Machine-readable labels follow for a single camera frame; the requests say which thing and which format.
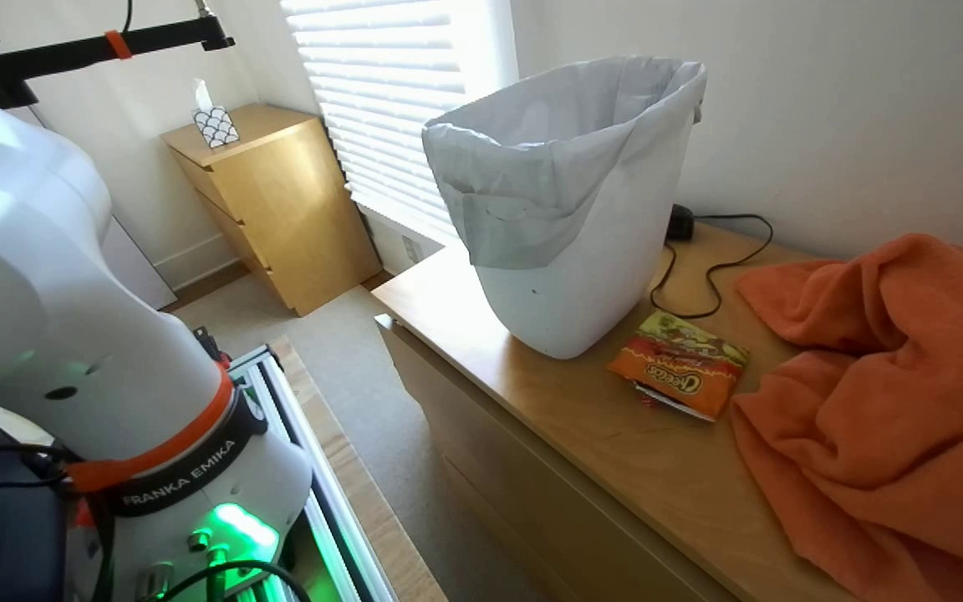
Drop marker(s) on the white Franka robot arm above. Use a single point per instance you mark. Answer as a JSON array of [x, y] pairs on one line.
[[81, 287]]

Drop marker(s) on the dark base box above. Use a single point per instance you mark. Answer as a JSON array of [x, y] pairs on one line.
[[3, 546]]

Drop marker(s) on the orange yellow snack packet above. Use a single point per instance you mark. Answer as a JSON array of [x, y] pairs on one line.
[[678, 361]]

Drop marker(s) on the aluminium stand rail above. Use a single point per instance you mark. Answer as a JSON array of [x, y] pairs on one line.
[[303, 455]]

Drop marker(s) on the black power adapter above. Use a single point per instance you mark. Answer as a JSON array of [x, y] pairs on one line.
[[682, 222]]

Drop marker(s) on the small light wood cabinet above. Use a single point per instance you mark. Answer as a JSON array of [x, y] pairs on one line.
[[284, 210]]

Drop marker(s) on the patterned tissue box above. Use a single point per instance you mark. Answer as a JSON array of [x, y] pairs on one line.
[[216, 126]]

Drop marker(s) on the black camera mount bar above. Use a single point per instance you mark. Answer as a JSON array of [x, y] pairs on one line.
[[81, 52]]

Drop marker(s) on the white bin liner bag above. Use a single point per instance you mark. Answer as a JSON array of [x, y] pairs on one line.
[[526, 203]]

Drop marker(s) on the white window blinds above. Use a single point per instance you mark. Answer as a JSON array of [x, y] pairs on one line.
[[393, 110]]

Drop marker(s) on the orange towel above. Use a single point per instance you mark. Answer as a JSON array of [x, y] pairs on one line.
[[896, 422]]

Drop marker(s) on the white plastic waste bin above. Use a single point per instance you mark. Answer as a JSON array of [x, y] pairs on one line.
[[583, 287]]

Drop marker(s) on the light wood dresser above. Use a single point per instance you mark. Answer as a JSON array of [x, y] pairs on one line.
[[550, 445]]

